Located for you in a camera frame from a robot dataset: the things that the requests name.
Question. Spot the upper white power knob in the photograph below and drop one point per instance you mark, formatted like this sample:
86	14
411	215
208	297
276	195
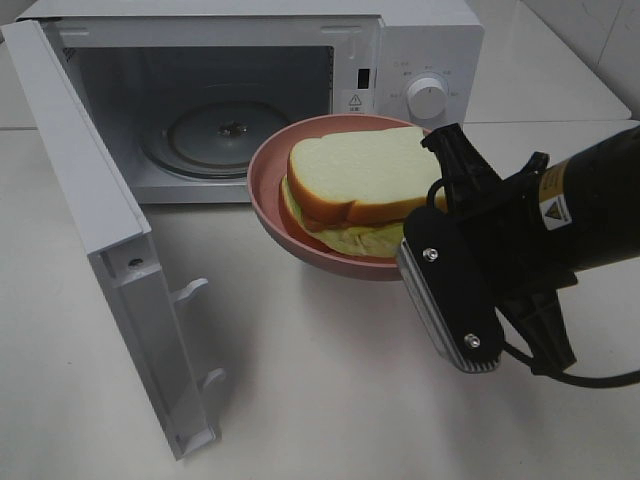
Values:
426	96

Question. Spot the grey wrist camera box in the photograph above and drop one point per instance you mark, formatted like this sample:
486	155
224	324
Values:
449	292

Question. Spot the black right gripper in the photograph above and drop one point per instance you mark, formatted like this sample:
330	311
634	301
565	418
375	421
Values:
501	222

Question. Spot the white microwave oven body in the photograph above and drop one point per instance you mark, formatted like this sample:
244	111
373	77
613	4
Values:
296	56

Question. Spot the pink round plate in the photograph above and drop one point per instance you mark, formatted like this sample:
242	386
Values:
266	171

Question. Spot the white microwave door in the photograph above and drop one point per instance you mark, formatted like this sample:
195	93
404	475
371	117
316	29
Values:
89	124

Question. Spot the sandwich with lettuce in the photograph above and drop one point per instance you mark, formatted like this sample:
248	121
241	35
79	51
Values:
352	191

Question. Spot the white warning label sticker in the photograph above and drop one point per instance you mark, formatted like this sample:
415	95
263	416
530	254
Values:
356	101

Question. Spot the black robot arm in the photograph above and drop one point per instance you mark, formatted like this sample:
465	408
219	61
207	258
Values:
590	204

